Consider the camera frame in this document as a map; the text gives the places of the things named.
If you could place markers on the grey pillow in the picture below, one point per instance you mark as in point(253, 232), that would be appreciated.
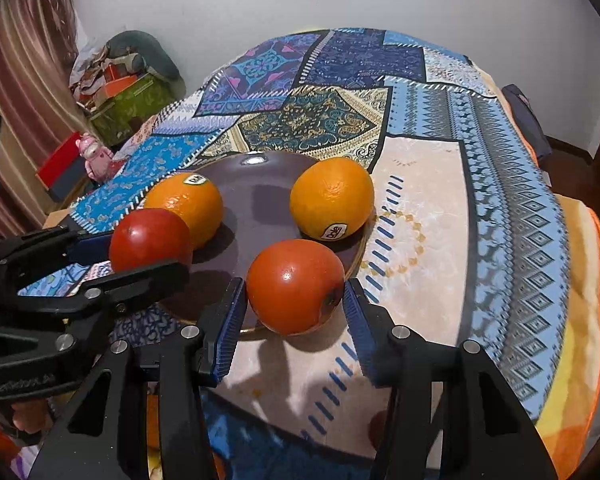
point(155, 50)

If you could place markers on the pink toy figure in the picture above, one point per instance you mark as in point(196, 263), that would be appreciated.
point(92, 157)

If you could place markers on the dark blue cushion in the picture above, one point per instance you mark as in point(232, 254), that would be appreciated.
point(525, 115)

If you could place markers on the red tomato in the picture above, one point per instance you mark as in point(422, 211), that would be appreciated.
point(150, 237)
point(290, 285)

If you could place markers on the brown round plate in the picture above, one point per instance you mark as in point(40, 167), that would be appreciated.
point(260, 210)

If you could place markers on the blue patchwork printed blanket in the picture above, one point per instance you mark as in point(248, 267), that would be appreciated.
point(430, 185)

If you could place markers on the orange cardboard box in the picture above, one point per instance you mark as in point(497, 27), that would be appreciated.
point(120, 86)

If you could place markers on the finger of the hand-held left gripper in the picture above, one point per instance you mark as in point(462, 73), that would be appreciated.
point(145, 280)
point(92, 249)

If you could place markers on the pile of papers and bags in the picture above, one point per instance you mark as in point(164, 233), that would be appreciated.
point(87, 75)

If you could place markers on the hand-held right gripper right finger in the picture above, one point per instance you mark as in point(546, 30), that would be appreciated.
point(360, 335)

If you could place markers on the red box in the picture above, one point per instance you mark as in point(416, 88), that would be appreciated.
point(60, 160)

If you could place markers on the green storage box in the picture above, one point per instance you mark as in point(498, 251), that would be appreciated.
point(135, 105)

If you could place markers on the checkered patchwork quilt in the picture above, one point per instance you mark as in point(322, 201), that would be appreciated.
point(140, 135)

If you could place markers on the striped brown curtain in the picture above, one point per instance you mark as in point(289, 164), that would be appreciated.
point(20, 60)

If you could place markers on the dark grey box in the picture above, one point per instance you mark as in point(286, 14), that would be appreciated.
point(70, 187)

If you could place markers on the large orange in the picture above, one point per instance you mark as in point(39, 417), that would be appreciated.
point(195, 205)
point(325, 195)

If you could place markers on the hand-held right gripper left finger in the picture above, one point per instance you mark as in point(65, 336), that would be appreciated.
point(230, 330)

